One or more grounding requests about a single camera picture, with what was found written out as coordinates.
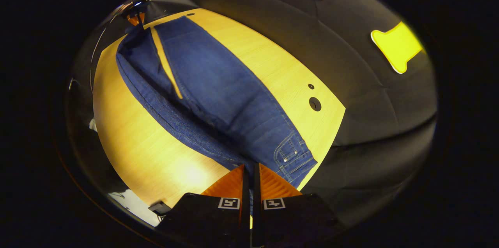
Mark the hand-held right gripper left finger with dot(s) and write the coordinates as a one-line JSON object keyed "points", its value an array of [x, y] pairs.
{"points": [[245, 220]]}

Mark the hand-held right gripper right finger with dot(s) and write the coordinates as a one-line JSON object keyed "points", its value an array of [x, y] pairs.
{"points": [[256, 220]]}

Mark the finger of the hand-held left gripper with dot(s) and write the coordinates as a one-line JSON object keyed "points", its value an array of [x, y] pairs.
{"points": [[136, 18]]}

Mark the blue denim jeans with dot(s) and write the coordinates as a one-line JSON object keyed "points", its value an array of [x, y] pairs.
{"points": [[218, 92]]}

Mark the black backdrop cloth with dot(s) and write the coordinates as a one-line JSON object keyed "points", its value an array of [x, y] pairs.
{"points": [[370, 115]]}

